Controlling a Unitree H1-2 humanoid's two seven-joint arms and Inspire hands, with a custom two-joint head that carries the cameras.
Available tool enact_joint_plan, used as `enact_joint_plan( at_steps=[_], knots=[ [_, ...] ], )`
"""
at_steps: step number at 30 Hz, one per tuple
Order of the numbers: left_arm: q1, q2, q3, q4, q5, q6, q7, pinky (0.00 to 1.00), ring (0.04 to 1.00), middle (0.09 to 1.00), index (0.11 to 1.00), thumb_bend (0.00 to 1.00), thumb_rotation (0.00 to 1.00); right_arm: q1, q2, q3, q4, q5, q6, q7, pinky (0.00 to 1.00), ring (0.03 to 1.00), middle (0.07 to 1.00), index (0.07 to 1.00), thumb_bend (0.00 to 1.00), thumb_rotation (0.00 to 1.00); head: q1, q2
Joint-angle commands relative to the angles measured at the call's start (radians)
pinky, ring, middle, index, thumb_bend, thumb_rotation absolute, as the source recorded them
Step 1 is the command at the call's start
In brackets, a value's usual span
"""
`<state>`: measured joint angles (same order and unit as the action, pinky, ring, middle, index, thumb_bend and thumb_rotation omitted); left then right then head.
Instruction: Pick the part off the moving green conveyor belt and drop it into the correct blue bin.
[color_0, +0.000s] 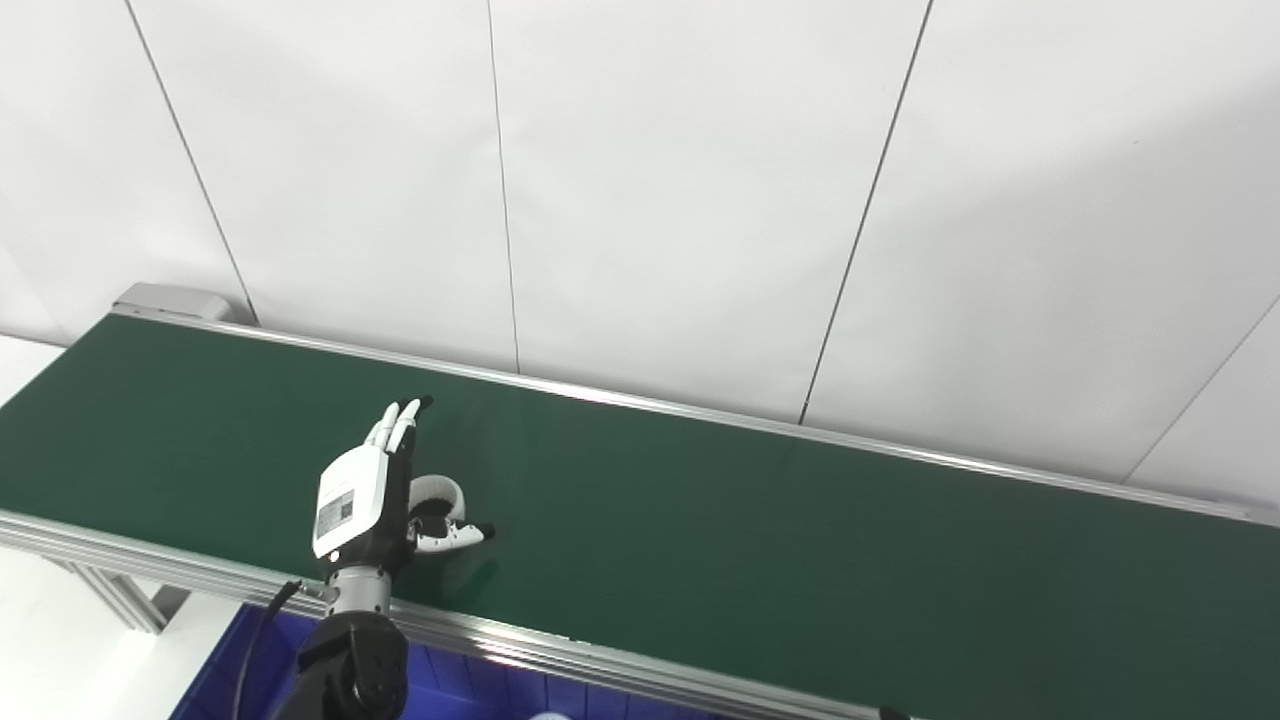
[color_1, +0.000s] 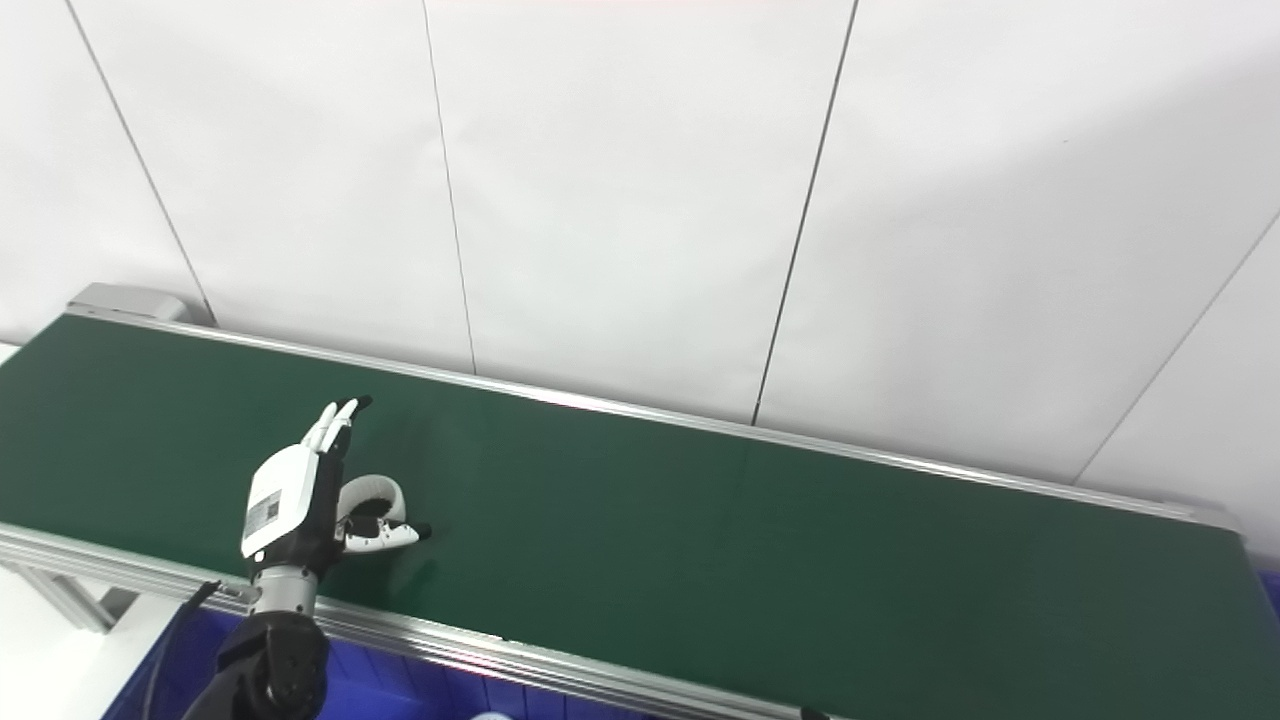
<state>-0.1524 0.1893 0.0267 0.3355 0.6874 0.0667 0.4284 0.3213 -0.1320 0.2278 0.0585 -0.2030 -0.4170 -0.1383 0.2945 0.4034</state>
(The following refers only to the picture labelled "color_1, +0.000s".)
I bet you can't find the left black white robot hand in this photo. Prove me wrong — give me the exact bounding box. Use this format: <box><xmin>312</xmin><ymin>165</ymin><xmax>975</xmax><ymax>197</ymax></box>
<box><xmin>241</xmin><ymin>396</ymin><xmax>433</xmax><ymax>586</ymax></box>

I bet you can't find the white toothed ring part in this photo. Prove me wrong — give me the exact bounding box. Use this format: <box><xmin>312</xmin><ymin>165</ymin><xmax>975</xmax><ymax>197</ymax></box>
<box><xmin>337</xmin><ymin>474</ymin><xmax>408</xmax><ymax>531</ymax></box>

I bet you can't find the blue bin with white parts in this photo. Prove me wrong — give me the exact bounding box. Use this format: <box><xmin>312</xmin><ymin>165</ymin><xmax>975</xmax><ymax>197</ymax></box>
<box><xmin>100</xmin><ymin>605</ymin><xmax>661</xmax><ymax>720</ymax></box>

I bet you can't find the green conveyor belt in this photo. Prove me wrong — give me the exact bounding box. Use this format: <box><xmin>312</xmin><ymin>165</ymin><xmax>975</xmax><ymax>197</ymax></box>
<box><xmin>0</xmin><ymin>314</ymin><xmax>1280</xmax><ymax>720</ymax></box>
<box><xmin>0</xmin><ymin>283</ymin><xmax>1280</xmax><ymax>720</ymax></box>

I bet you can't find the grey conveyor end cover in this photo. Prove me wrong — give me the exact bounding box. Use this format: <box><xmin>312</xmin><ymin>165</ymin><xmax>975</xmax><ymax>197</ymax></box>
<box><xmin>68</xmin><ymin>283</ymin><xmax>216</xmax><ymax>326</ymax></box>

